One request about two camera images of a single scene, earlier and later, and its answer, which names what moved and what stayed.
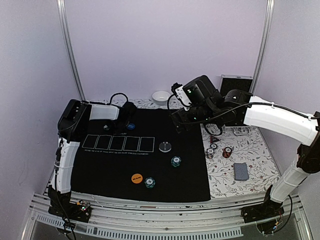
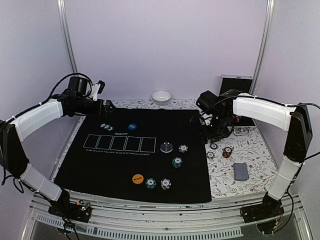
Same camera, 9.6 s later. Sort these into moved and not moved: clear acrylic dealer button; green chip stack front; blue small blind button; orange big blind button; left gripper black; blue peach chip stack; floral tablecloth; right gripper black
Moved: left gripper black; blue peach chip stack; right gripper black
Not moved: floral tablecloth; orange big blind button; clear acrylic dealer button; blue small blind button; green chip stack front
